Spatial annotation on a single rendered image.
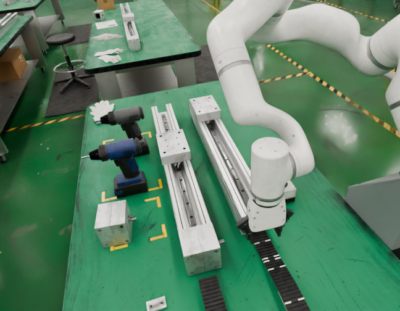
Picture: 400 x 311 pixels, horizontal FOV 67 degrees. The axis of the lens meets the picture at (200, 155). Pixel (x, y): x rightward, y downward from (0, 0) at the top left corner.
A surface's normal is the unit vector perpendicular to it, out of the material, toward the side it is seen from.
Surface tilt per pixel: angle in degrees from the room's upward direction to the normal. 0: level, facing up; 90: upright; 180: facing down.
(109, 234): 90
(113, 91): 90
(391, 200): 90
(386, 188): 90
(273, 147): 0
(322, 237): 0
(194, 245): 0
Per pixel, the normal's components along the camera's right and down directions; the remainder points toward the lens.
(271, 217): 0.22, 0.58
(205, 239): -0.08, -0.79
